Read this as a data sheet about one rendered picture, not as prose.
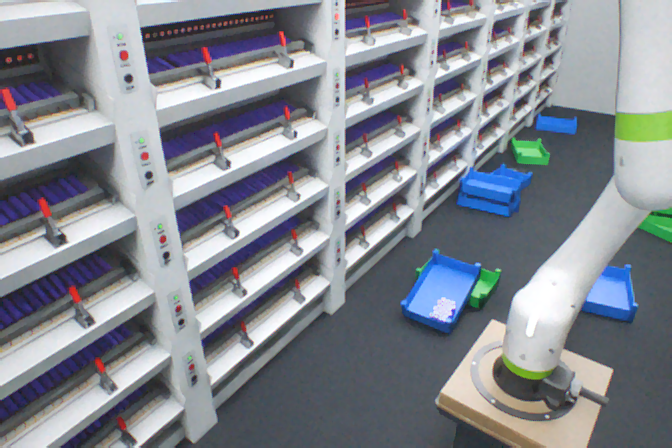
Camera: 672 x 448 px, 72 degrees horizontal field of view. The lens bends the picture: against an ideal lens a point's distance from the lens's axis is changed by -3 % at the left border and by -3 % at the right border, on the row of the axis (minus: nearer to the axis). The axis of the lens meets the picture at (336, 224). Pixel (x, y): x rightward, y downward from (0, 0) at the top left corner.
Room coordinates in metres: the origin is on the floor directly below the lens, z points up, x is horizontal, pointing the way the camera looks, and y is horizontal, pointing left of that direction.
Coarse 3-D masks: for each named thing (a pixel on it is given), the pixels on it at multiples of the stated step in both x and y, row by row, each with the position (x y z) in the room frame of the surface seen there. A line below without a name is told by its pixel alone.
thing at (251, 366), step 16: (400, 240) 2.01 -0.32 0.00; (368, 256) 1.80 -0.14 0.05; (352, 272) 1.68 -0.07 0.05; (320, 304) 1.47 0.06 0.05; (304, 320) 1.39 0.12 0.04; (288, 336) 1.31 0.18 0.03; (256, 352) 1.21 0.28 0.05; (272, 352) 1.24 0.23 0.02; (240, 368) 1.14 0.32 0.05; (256, 368) 1.17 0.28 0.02; (224, 384) 1.07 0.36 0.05; (240, 384) 1.10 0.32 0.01; (224, 400) 1.04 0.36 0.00; (176, 432) 0.89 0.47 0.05
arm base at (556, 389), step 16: (496, 368) 0.83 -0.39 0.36; (560, 368) 0.79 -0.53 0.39; (512, 384) 0.78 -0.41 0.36; (528, 384) 0.76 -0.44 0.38; (544, 384) 0.76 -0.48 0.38; (560, 384) 0.75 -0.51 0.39; (576, 384) 0.75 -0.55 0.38; (528, 400) 0.75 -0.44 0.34; (544, 400) 0.75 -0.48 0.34; (560, 400) 0.73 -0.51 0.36; (592, 400) 0.72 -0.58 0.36; (608, 400) 0.71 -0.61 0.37
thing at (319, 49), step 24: (264, 24) 1.49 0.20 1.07; (288, 24) 1.54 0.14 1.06; (144, 48) 1.16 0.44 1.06; (312, 48) 1.47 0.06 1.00; (216, 72) 1.20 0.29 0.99; (240, 72) 1.23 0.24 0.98; (264, 72) 1.27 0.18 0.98; (288, 72) 1.32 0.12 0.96; (312, 72) 1.42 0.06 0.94; (168, 96) 1.03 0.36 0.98; (192, 96) 1.06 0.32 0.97; (216, 96) 1.11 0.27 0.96; (240, 96) 1.18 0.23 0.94; (168, 120) 1.00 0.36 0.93
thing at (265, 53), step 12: (264, 48) 1.36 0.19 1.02; (276, 48) 1.38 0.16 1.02; (288, 48) 1.42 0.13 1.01; (300, 48) 1.47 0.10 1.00; (216, 60) 1.21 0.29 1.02; (228, 60) 1.23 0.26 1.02; (240, 60) 1.26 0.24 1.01; (252, 60) 1.30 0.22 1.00; (168, 72) 1.09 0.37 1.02; (180, 72) 1.10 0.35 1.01; (192, 72) 1.14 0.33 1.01; (156, 84) 1.05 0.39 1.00; (168, 84) 1.06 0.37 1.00
